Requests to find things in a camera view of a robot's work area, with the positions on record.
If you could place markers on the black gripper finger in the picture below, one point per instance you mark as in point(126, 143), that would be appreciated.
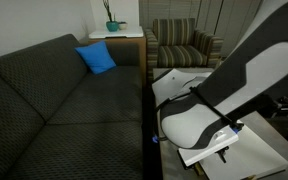
point(222, 154)

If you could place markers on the white board with yellow edge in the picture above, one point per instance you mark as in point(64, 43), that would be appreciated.
point(250, 156)

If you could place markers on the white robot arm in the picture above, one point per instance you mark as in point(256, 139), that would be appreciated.
point(250, 66)

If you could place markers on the grey top coffee table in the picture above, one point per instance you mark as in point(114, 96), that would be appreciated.
point(274, 133)

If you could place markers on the black equipment case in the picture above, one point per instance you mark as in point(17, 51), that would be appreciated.
point(285, 103)

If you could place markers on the striped armchair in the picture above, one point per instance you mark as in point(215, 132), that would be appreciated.
point(177, 55)

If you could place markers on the wooden side table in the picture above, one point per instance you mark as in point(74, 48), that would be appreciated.
point(124, 40)

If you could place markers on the white tray board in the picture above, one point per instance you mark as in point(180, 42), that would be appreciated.
point(124, 32)

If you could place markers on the blue cushion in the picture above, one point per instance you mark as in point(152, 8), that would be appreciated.
point(95, 58)

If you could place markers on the small white orchid pot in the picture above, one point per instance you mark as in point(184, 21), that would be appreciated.
point(122, 25)

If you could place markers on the dark grey fabric sofa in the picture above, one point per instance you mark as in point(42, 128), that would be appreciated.
point(67, 100)

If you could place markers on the teal pot with plant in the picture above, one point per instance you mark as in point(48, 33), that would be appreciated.
point(112, 26)

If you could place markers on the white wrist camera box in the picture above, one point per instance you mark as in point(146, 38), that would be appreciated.
point(204, 151)

